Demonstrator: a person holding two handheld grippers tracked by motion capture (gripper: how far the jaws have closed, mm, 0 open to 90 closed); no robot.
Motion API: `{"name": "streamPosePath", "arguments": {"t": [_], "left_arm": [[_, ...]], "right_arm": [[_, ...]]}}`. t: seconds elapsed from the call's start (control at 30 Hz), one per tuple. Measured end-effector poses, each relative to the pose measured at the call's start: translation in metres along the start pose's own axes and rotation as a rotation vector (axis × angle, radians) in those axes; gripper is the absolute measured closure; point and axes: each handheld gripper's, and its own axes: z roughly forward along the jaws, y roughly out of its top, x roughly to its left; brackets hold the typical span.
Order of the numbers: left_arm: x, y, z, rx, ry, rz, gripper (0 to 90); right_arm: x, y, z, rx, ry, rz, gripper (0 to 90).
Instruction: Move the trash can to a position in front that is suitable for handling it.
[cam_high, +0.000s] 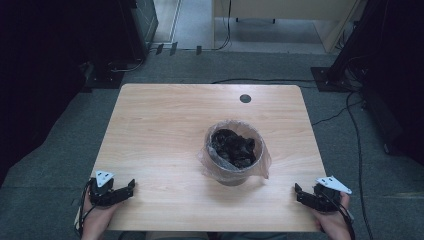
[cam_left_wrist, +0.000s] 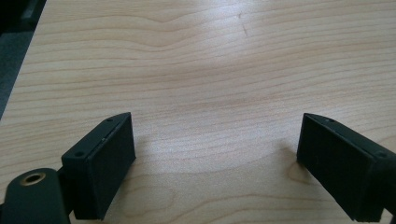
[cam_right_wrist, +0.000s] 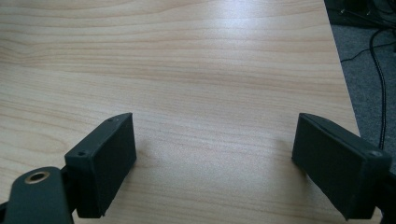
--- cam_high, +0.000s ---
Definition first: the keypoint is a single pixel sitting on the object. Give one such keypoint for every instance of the crumpled black waste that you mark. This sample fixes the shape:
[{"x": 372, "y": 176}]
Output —
[{"x": 234, "y": 148}]

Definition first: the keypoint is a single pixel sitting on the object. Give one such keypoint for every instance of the clear plastic bin bag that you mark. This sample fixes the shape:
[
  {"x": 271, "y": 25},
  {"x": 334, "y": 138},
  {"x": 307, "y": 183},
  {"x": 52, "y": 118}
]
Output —
[{"x": 213, "y": 160}]

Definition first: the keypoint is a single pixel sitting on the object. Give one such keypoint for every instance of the brown round waste bin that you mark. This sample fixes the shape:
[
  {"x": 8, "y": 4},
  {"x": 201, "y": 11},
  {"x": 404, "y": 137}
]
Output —
[{"x": 230, "y": 178}]

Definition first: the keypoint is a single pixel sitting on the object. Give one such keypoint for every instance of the person's right hand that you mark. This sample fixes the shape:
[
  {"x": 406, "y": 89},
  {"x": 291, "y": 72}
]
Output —
[{"x": 333, "y": 221}]

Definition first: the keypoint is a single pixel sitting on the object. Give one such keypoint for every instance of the black computer case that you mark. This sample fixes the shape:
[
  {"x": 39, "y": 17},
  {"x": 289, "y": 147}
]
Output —
[{"x": 143, "y": 26}]

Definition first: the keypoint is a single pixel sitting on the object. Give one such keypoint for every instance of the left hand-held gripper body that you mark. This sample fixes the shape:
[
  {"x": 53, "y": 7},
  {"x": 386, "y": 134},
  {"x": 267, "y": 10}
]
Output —
[{"x": 101, "y": 190}]

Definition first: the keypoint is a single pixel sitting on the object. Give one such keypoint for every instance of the person's left hand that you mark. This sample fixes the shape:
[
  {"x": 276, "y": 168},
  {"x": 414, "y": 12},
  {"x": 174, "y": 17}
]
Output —
[{"x": 96, "y": 218}]

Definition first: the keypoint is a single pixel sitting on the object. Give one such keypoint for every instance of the black stand base plate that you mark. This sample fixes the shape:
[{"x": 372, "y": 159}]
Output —
[
  {"x": 330, "y": 80},
  {"x": 105, "y": 80}
]

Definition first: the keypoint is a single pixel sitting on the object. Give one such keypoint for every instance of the beige wooden desk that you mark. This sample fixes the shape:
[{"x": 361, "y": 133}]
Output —
[{"x": 286, "y": 10}]

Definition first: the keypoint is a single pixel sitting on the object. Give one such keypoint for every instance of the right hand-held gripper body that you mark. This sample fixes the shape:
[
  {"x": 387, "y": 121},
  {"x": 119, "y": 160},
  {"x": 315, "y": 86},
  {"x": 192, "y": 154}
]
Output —
[{"x": 328, "y": 195}]

